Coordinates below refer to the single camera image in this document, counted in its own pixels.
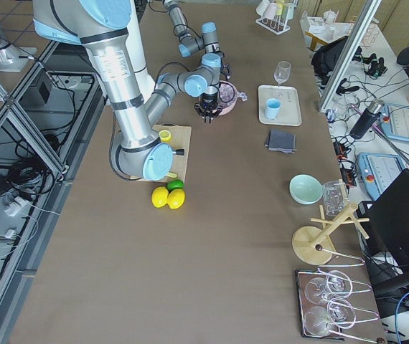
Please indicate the teach pendant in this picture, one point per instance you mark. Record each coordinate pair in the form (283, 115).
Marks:
(394, 121)
(378, 171)

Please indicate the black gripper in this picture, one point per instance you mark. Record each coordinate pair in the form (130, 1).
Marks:
(209, 101)

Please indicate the upper lying wine glass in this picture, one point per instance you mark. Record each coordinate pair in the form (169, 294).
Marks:
(325, 286)

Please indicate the black thermos bottle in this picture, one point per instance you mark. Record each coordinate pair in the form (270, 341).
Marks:
(371, 113)

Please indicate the light blue cup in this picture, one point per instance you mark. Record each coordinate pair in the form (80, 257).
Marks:
(272, 107)

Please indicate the upper teach pendant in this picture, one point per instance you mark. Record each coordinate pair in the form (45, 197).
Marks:
(394, 121)

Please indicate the green lime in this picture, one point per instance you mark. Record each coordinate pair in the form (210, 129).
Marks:
(175, 184)

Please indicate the lower teach pendant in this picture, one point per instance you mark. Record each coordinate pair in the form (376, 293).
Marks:
(378, 171)

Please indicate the wooden cutting board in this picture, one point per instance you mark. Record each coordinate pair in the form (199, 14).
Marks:
(181, 143)

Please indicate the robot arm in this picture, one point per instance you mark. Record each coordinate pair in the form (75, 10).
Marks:
(190, 42)
(108, 30)

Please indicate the yellow lemon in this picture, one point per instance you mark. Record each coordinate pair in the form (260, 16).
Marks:
(159, 196)
(176, 198)

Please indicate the aluminium frame post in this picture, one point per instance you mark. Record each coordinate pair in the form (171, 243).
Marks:
(354, 39)

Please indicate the pink bowl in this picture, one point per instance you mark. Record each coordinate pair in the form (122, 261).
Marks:
(227, 97)

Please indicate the lower lying wine glass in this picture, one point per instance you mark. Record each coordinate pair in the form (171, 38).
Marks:
(334, 319)

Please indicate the yellow lemon left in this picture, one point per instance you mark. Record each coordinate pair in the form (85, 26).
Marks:
(159, 196)

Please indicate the black backpack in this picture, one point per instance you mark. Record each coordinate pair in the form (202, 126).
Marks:
(326, 57)

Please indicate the dark tray with glasses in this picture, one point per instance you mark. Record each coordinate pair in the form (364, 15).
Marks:
(302, 277)

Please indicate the loose ice cube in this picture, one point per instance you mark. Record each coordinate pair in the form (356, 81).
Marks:
(243, 96)

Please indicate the mint green bowl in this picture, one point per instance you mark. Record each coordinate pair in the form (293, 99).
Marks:
(305, 189)

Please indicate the black monitor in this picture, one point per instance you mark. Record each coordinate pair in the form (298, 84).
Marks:
(389, 217)

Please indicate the white cup rack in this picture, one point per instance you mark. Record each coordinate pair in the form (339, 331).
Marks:
(275, 15)

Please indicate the white rectangular tray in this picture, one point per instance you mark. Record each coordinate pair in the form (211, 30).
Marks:
(290, 111)

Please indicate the grey folded cloth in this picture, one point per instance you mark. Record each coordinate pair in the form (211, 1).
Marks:
(281, 141)

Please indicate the glass jar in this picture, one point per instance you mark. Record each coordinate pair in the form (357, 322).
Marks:
(333, 193)

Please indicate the wine glass on tray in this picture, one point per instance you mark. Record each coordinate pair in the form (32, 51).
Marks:
(281, 75)

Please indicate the yellow lemon right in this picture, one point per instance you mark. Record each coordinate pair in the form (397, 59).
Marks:
(176, 198)

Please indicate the wooden cup stand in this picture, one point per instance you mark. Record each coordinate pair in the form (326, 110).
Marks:
(313, 245)

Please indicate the lying wine glass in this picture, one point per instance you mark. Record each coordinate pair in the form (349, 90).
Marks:
(334, 319)
(325, 286)

